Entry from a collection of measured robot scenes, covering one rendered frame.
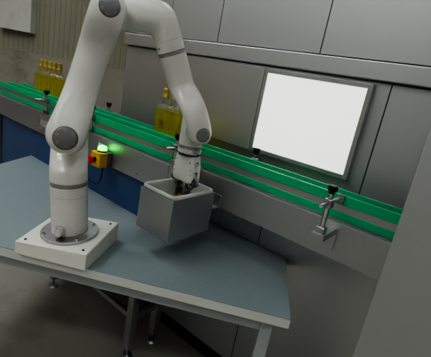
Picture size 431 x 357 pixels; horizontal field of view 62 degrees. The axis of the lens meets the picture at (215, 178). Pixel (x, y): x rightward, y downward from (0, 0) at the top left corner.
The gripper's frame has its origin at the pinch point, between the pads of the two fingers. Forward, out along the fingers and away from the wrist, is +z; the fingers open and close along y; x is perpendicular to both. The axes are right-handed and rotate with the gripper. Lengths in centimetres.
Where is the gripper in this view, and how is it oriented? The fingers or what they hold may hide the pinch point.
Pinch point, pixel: (182, 193)
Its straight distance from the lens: 133.1
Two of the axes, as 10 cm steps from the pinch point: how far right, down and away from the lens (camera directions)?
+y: -7.4, -3.1, 6.0
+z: -1.8, 9.5, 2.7
